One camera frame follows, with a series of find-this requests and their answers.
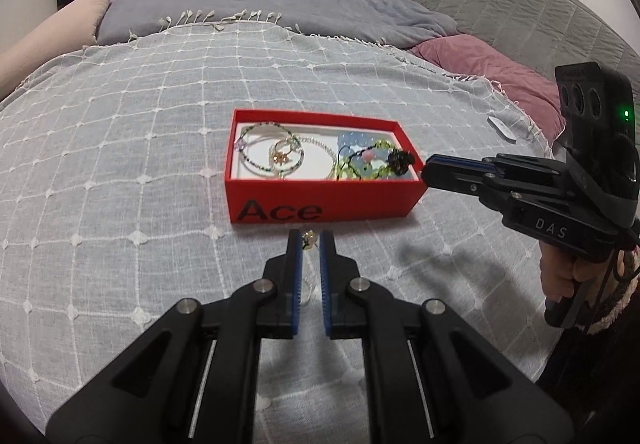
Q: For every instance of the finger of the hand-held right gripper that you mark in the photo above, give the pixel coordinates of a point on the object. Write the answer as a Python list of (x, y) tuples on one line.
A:
[(465, 167), (450, 181)]

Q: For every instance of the white checked blanket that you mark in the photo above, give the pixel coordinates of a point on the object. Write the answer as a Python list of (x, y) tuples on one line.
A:
[(125, 174)]

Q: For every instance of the beige pillow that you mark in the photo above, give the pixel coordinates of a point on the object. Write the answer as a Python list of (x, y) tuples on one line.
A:
[(55, 34)]

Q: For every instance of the black hair claw clip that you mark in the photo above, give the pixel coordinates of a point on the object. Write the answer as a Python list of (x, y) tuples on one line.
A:
[(401, 158)]

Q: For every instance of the small gold earring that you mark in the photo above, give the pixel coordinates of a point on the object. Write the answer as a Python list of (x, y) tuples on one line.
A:
[(309, 239)]

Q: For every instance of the mauve pillow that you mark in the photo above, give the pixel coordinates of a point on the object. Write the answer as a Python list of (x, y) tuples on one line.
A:
[(495, 69)]

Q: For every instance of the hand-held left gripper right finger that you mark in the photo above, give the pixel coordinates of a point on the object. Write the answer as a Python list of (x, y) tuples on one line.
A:
[(326, 274)]

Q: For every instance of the grey quilted headboard cushion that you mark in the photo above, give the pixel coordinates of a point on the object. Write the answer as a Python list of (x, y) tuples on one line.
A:
[(525, 9)]

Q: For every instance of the white paper tag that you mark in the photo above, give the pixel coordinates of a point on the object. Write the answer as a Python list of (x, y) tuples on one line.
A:
[(502, 129)]

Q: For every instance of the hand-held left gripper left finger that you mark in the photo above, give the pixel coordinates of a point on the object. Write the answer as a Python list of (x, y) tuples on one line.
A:
[(299, 274)]

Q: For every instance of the person's right hand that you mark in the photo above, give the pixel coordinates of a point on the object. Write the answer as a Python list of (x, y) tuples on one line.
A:
[(557, 274)]

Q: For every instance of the person's right forearm dark sleeve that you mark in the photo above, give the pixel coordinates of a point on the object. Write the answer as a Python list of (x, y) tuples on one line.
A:
[(600, 349)]

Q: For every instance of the grey-blue blanket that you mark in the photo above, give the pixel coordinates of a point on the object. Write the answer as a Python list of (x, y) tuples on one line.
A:
[(280, 9)]

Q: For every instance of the red cardboard box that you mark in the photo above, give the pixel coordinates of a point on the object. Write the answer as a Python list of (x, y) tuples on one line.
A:
[(325, 199)]

